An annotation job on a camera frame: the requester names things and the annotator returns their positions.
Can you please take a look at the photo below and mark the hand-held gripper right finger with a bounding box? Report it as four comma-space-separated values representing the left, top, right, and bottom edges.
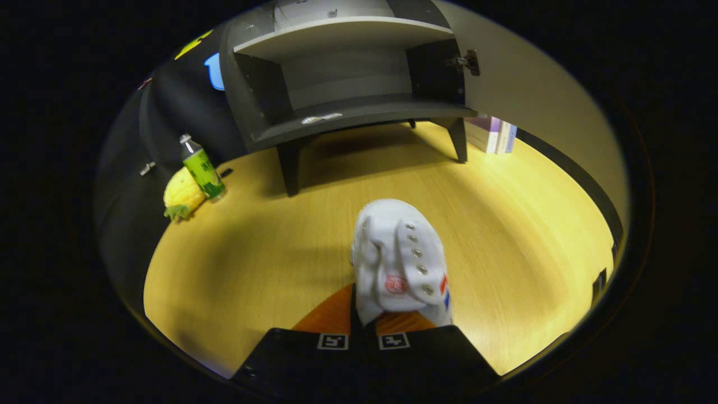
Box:
363, 311, 501, 397

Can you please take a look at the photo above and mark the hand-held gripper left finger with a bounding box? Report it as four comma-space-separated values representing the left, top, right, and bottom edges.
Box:
230, 283, 363, 397

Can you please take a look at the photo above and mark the white canvas shoe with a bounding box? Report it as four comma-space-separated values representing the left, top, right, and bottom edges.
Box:
351, 198, 454, 328

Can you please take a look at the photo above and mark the grey shoe cabinet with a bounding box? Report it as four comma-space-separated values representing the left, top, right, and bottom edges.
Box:
219, 0, 481, 198

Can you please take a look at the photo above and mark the yellow plush toy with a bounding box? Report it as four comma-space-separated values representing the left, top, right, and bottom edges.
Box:
163, 167, 208, 221

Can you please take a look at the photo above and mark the green label bottle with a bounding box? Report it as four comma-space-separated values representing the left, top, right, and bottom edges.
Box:
179, 134, 227, 201

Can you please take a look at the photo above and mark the black backdrop cloth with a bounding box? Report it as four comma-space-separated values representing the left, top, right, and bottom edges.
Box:
95, 25, 247, 315

